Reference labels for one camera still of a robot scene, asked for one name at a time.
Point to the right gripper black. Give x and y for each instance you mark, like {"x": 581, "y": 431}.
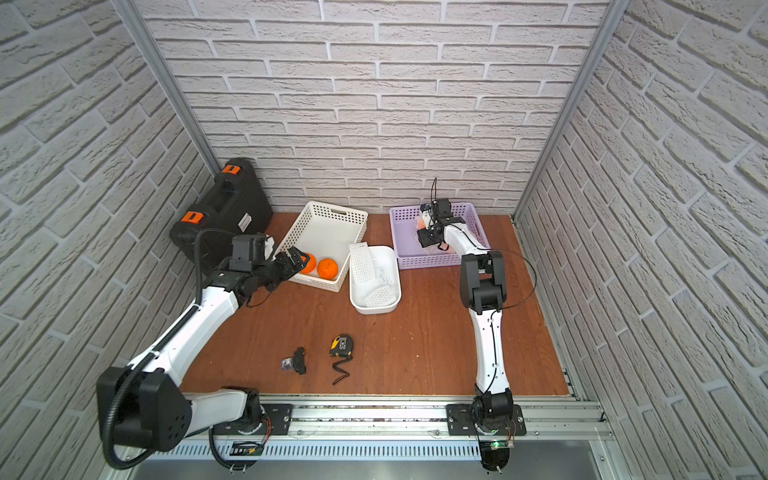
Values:
{"x": 429, "y": 236}

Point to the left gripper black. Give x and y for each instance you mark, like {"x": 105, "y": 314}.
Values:
{"x": 283, "y": 265}

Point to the white foam net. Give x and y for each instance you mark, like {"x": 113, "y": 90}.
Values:
{"x": 381, "y": 296}
{"x": 363, "y": 271}

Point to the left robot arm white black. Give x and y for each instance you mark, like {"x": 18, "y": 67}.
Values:
{"x": 141, "y": 407}

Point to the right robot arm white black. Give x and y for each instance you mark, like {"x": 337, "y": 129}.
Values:
{"x": 483, "y": 291}

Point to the purple perforated plastic basket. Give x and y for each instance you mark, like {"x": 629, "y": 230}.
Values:
{"x": 405, "y": 221}

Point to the white perforated plastic basket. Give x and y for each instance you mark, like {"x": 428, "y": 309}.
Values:
{"x": 325, "y": 231}

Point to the white plastic tub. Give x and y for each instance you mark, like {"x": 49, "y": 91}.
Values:
{"x": 386, "y": 263}

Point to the black plastic tool case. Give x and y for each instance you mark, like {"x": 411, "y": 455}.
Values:
{"x": 235, "y": 203}

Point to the yellow black tape measure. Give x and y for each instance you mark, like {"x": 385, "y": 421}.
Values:
{"x": 342, "y": 346}

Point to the small black gripper part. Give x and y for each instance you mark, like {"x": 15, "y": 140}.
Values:
{"x": 296, "y": 363}

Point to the aluminium mounting rail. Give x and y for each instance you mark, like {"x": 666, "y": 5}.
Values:
{"x": 400, "y": 428}

